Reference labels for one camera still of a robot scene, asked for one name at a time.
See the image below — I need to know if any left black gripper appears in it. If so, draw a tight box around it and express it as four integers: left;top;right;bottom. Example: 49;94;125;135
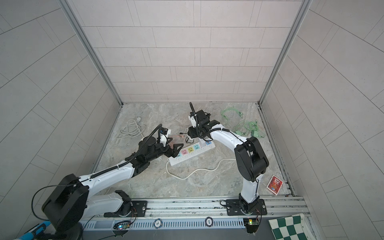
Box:
144;137;184;164

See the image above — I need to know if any pink charger with cable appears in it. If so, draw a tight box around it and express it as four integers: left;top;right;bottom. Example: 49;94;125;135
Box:
169;134;185;148

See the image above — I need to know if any long multicolour power strip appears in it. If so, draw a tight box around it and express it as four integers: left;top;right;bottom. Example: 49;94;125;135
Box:
168;141;216;166

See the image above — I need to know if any green cable bundle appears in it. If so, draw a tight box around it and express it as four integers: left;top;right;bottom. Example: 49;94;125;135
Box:
220;107;244;121

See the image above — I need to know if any green charger with cable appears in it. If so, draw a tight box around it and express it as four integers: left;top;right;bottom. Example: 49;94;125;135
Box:
234;121;266;138

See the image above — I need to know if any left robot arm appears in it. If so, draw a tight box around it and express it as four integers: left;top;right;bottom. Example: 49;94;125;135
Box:
32;131;184;240

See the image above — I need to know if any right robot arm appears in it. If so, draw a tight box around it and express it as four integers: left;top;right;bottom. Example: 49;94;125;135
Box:
188;103;269;215

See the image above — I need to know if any red card packet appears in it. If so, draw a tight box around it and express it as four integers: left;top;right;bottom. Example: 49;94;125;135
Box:
267;175;284;196

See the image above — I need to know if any green white checkerboard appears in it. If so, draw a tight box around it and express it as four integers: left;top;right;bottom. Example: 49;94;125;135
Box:
269;214;316;240

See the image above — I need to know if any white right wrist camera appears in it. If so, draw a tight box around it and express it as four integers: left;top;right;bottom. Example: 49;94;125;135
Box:
189;115;197;128

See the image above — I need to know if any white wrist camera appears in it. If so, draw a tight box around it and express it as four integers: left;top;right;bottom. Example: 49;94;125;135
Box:
158;127;171;148
189;115;197;128

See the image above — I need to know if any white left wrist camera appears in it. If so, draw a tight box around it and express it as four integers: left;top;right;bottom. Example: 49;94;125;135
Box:
158;127;171;148

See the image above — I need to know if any white power strip cord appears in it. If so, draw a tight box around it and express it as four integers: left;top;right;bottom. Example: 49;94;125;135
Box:
117;116;147;139

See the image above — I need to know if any long strip white cord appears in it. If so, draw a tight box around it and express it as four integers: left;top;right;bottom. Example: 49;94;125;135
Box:
165;158;237;181

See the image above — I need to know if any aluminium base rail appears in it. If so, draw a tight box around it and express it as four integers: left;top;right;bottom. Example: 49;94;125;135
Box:
80;196;310;232

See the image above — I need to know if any blue handled tool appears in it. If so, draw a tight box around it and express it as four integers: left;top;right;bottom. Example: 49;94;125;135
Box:
15;221;51;240

